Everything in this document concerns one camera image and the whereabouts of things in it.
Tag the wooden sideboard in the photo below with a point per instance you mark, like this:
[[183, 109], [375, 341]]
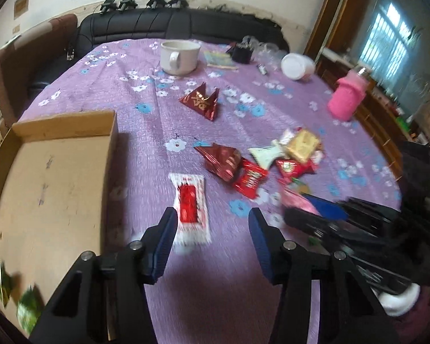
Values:
[[380, 111]]

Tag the wall socket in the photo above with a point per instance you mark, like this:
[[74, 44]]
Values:
[[16, 29]]

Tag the white and green snack packet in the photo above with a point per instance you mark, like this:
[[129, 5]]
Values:
[[267, 154]]

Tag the white mug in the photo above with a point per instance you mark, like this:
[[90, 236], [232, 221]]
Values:
[[182, 57]]

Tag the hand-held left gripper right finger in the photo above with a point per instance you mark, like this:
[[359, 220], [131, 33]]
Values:
[[263, 251]]

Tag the small notebook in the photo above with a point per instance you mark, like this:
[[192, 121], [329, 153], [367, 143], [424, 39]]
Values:
[[218, 59]]

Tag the cardboard box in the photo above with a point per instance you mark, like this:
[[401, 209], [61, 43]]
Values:
[[50, 186]]

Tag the black leather sofa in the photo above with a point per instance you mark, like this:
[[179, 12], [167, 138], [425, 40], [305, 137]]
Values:
[[147, 25]]

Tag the dark red pyramid snack packet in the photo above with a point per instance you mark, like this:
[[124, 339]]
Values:
[[222, 161], [200, 100]]

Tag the wooden door frame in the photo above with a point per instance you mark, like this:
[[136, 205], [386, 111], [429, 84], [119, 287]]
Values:
[[329, 14]]

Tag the pink snack packet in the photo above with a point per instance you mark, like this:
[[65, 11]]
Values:
[[297, 200]]

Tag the small silver lighter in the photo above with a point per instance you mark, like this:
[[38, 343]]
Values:
[[262, 69]]

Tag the purple floral tablecloth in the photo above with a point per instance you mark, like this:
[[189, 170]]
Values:
[[200, 129]]

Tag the white jar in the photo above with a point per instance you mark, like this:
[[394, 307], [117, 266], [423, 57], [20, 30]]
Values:
[[295, 66]]

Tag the white and red snack packet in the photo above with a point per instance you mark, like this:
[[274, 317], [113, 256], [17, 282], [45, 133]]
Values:
[[191, 200]]

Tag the black charging dock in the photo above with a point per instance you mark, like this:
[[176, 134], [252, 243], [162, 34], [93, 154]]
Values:
[[127, 3], [154, 1], [177, 0], [108, 6]]

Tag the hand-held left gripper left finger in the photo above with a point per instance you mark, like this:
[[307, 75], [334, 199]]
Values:
[[163, 254]]

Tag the beige biscuit packet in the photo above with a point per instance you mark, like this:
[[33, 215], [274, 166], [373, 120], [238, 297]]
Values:
[[302, 145]]

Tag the bottle in pink knitted sleeve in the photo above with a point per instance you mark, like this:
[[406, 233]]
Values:
[[345, 95]]

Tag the green and orange snack packet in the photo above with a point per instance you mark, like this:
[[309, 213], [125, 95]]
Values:
[[295, 184]]

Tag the black holder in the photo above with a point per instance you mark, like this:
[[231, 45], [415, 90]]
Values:
[[242, 54]]

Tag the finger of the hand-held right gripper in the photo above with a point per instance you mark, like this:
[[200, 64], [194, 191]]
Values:
[[308, 220], [329, 208]]

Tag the beige wall plaque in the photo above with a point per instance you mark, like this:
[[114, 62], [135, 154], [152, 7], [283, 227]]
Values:
[[21, 5]]

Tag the brown armchair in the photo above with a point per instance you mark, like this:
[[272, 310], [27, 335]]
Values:
[[18, 64]]

